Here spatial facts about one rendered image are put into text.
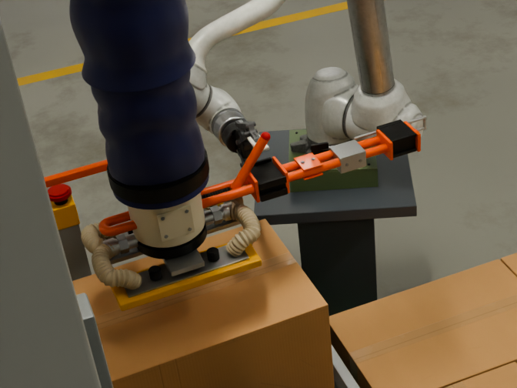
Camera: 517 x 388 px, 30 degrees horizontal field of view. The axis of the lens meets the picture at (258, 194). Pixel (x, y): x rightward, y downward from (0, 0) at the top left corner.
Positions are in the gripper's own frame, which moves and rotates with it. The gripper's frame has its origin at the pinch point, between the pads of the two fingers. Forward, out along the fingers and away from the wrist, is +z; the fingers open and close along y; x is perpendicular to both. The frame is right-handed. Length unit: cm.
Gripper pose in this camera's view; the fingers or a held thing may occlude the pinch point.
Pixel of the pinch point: (265, 172)
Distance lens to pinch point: 231.2
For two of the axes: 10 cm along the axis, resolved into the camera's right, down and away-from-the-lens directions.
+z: 3.7, 5.0, -7.8
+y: 1.0, 8.2, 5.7
